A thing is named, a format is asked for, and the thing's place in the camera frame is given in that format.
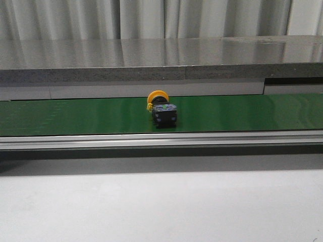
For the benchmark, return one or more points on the grey stone countertop slab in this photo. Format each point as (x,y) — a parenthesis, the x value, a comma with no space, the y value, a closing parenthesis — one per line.
(51,62)

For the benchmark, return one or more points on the green conveyor belt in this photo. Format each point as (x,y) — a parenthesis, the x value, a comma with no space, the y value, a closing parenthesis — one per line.
(130,116)

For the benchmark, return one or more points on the white pleated curtain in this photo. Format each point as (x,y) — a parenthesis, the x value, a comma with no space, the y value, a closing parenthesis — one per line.
(82,20)

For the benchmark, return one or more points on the grey panel under countertop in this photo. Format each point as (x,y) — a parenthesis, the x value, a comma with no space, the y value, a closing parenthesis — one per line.
(132,88)

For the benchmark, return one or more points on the aluminium conveyor side rail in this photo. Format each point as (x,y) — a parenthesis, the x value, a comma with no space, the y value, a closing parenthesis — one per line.
(161,139)

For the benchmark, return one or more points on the yellow black push button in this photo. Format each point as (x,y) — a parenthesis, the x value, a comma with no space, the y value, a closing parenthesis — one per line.
(164,113)

